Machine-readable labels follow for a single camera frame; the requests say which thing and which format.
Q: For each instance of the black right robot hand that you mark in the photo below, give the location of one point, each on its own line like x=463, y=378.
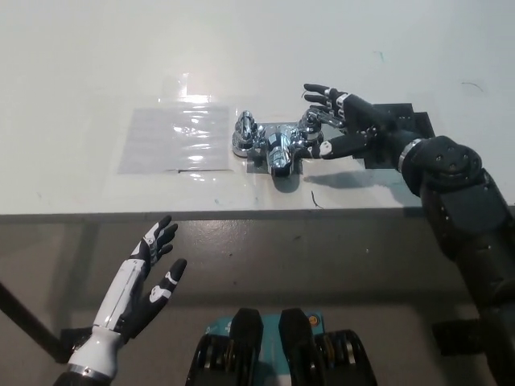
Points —
x=362, y=128

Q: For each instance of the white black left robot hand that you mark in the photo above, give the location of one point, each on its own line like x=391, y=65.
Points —
x=128, y=289

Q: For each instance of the chrome faucet body with spout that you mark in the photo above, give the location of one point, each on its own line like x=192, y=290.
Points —
x=279, y=154

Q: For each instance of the black table leg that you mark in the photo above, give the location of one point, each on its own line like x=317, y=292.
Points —
x=24, y=311

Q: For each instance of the clear plastic sheet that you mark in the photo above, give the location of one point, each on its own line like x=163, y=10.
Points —
x=161, y=140

